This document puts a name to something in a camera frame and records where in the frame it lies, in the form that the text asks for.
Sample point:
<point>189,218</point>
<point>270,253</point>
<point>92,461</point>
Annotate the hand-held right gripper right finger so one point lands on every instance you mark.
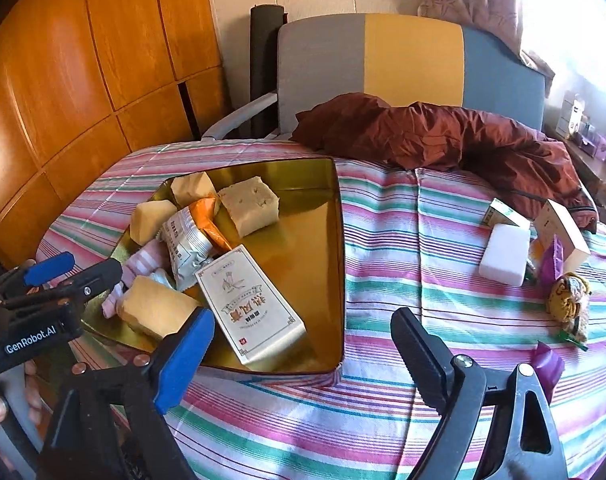
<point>418,355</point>

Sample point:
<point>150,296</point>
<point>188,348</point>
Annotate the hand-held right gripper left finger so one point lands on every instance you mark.
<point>183,355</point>

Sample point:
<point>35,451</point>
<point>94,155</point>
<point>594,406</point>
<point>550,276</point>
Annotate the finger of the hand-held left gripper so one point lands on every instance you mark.
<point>93,277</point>
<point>48,266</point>

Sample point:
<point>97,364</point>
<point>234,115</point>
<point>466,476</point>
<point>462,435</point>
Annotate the pink sock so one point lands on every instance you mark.
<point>143,262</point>

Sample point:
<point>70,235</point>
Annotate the yellow sponge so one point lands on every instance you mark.
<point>195,187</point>
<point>248,205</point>
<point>153,305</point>
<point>150,217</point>

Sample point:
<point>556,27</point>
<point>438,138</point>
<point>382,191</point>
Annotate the printed cream box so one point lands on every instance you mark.
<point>248,305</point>

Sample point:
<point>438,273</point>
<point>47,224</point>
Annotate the white snack packet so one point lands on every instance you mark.
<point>185,250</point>

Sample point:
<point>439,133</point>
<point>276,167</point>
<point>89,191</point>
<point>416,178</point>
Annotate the large purple packet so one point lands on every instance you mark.
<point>548,367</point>

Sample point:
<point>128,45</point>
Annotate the orange snack packet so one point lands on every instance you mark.
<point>208,215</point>

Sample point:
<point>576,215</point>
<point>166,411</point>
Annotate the white foam block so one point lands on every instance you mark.
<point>505,255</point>

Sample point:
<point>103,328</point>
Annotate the gold metal tin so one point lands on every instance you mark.
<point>293,260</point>

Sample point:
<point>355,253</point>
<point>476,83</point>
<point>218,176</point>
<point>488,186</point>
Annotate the green plastic strip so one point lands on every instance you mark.
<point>573,336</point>

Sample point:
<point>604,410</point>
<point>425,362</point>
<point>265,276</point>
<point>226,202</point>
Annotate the yellow knit item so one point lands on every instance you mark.
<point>568,302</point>

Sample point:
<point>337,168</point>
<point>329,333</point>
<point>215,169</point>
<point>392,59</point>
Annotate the small purple packet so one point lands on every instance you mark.
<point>552,260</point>

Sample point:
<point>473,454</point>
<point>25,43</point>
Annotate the green and white box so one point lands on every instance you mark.
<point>503,211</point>

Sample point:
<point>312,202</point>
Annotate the plain white box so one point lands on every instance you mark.
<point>565,232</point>

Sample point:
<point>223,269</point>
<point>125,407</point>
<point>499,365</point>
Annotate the striped cloth covered desktop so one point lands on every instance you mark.
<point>383,260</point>

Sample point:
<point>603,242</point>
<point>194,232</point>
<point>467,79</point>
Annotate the wooden wardrobe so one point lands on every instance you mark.
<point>83,85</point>

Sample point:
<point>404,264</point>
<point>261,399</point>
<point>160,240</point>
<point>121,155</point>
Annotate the dark red jacket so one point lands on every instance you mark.
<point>433,135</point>

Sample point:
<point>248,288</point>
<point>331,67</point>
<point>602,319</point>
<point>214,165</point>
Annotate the cluttered wooden desk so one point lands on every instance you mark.
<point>598,170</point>

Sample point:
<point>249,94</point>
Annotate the purple storage box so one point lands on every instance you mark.
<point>597,149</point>

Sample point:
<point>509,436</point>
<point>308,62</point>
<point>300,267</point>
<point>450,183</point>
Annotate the black rolled mat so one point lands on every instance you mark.
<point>265,60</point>

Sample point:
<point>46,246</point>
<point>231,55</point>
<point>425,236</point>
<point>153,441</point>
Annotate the small white drawer unit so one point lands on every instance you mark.
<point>572,112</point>

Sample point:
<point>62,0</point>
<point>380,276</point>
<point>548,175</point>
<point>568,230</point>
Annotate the grey yellow blue chair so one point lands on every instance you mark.
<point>408,60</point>

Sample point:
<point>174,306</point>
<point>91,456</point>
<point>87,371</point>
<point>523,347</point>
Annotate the pink patterned curtain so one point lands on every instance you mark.
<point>473,0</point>

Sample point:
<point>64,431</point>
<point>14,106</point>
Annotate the window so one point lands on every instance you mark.
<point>573,20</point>

